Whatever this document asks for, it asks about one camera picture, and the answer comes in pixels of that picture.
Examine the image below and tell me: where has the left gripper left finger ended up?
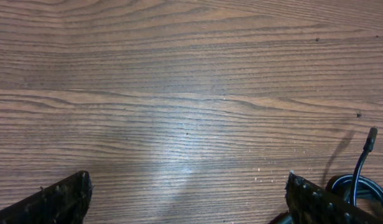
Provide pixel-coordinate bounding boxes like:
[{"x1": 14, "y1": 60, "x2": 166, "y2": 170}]
[{"x1": 0, "y1": 170, "x2": 93, "y2": 224}]

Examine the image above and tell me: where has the black USB cable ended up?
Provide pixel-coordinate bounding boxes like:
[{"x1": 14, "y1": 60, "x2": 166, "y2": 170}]
[{"x1": 325, "y1": 126, "x2": 383, "y2": 215}]

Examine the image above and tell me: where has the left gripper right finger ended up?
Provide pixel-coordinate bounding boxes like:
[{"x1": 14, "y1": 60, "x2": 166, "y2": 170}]
[{"x1": 285, "y1": 172, "x2": 383, "y2": 224}]

